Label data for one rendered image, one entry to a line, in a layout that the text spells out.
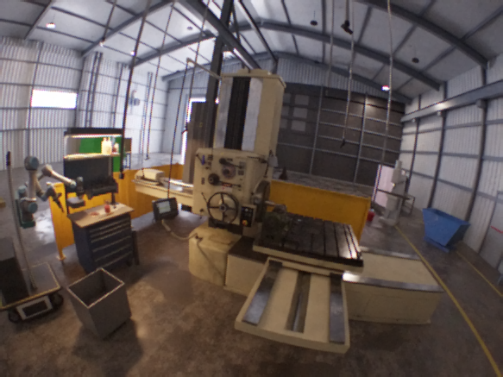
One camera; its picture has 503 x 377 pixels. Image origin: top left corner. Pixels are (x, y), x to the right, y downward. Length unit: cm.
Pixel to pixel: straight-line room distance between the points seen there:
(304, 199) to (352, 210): 110
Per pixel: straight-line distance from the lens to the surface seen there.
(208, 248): 305
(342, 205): 495
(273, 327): 187
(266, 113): 312
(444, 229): 738
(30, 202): 242
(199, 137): 349
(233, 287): 322
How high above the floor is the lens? 208
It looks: 13 degrees down
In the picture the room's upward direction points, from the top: 8 degrees clockwise
